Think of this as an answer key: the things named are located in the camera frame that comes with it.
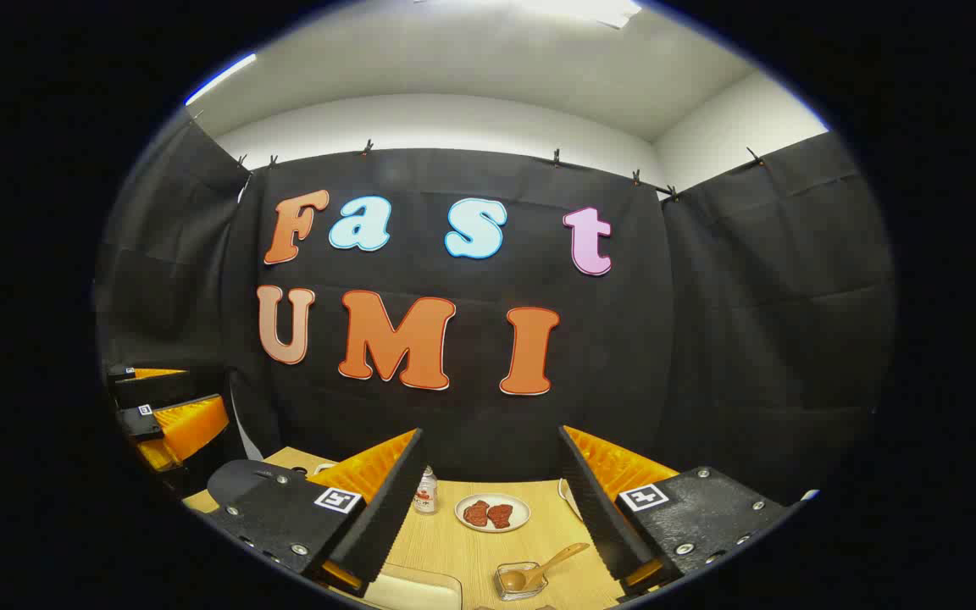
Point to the wooden spoon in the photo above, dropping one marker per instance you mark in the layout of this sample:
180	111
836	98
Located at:
539	569

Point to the white round plate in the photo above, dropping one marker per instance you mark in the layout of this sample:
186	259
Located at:
492	498

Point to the clear drink bottle red label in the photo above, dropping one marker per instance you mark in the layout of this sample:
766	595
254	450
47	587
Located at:
425	496

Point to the clear plastic rice box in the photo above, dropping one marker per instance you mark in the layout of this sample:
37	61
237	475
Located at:
420	590

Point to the row of black cloth clips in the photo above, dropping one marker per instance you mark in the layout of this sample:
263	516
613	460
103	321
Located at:
367	149

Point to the ceiling light panel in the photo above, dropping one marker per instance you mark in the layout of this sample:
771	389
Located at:
581	10

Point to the red meat piece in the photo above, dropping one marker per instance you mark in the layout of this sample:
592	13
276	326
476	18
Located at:
501	516
476	512

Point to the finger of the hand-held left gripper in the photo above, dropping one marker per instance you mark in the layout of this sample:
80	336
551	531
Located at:
149	390
187	428

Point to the black backdrop cloth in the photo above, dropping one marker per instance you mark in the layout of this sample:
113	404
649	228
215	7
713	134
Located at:
708	339

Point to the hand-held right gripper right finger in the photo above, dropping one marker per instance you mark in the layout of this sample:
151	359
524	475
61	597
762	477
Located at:
598	508

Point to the dark grey rice cooker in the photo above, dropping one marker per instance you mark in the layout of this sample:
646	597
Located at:
235	479

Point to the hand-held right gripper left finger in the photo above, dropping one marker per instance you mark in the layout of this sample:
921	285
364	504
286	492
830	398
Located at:
386	508

